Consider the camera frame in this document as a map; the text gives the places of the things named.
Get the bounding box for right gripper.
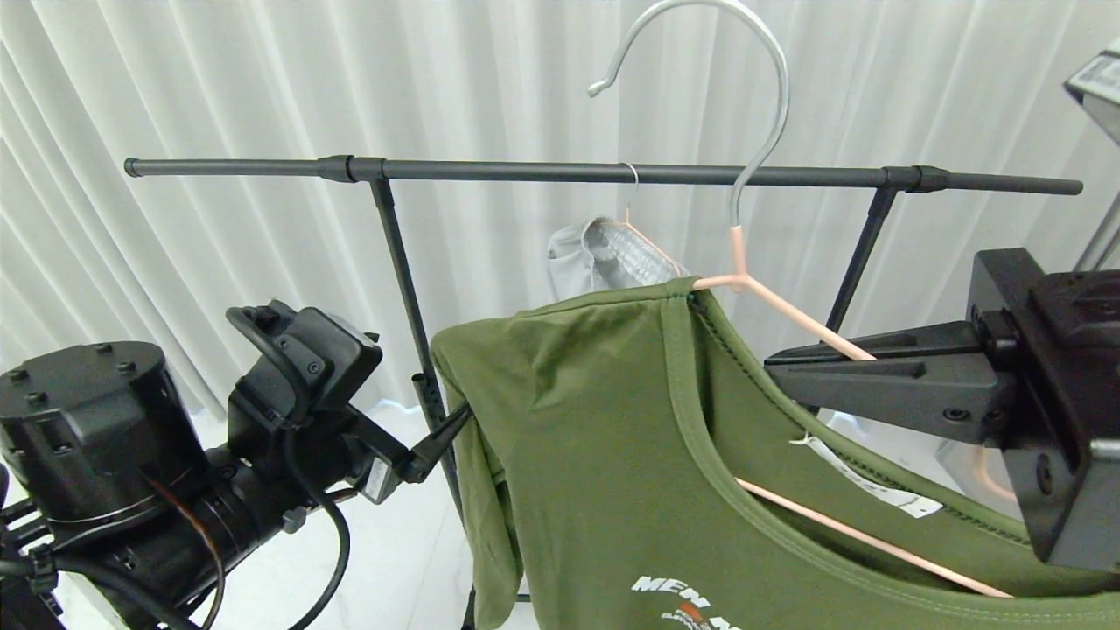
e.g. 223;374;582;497
764;248;1120;574

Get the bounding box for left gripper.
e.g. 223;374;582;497
206;407;412;561

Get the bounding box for pink clothes hanger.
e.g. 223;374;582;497
588;0;1020;600
621;162;685;274

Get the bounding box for green garment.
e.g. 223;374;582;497
430;277;1120;630

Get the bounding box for pale grey shorts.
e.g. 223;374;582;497
547;217;692;303

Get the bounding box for black clothes rack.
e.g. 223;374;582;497
124;156;1083;630

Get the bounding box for white curtain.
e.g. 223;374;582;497
0;0;1120;421

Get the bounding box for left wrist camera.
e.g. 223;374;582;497
226;300;383;465

